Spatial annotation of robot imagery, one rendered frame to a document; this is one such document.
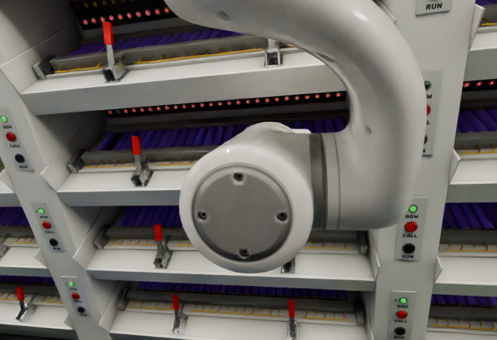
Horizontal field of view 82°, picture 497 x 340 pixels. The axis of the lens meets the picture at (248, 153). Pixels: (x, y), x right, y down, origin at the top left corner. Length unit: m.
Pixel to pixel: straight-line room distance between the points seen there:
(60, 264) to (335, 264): 0.60
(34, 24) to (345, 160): 0.63
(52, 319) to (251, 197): 0.87
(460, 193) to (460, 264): 0.17
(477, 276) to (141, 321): 0.72
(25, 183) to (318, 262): 0.60
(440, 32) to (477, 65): 0.07
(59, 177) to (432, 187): 0.68
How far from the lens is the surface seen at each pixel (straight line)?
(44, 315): 1.02
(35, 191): 0.72
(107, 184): 0.63
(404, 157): 0.19
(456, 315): 0.81
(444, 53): 0.47
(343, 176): 0.20
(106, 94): 0.55
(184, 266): 0.66
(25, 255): 0.91
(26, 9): 0.71
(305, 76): 0.44
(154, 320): 0.85
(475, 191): 0.57
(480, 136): 0.60
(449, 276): 0.66
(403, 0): 0.46
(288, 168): 0.16
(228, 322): 0.78
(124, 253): 0.74
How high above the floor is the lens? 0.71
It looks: 20 degrees down
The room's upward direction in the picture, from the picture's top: 6 degrees counter-clockwise
